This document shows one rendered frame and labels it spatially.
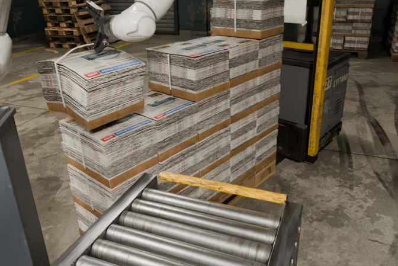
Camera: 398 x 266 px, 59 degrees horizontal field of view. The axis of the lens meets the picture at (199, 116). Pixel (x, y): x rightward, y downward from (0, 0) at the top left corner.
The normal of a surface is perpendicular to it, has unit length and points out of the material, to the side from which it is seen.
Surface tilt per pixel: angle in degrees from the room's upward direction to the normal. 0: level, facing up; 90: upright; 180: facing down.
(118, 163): 91
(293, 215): 0
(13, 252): 90
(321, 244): 0
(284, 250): 0
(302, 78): 90
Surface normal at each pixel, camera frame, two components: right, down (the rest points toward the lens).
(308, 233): -0.03, -0.92
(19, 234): 0.20, 0.37
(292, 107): -0.66, 0.30
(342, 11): -0.42, 0.37
